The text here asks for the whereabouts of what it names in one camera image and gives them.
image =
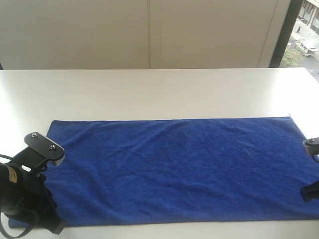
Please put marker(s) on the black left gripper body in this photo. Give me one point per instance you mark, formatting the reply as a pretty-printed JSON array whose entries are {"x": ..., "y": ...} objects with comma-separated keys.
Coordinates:
[{"x": 24, "y": 198}]

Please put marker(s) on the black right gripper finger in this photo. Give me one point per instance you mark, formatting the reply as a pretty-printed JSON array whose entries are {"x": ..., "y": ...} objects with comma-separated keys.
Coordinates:
[{"x": 310, "y": 192}]

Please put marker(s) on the blue microfiber towel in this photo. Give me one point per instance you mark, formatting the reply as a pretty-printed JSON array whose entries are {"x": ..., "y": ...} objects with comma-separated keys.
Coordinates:
[{"x": 170, "y": 171}]

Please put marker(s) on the white van outside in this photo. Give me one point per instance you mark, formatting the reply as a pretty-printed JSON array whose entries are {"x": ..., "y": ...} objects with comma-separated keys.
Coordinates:
[{"x": 306, "y": 48}]

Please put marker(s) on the dark window frame post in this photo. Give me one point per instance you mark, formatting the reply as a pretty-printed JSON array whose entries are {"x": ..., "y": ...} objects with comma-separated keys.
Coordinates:
[{"x": 285, "y": 33}]

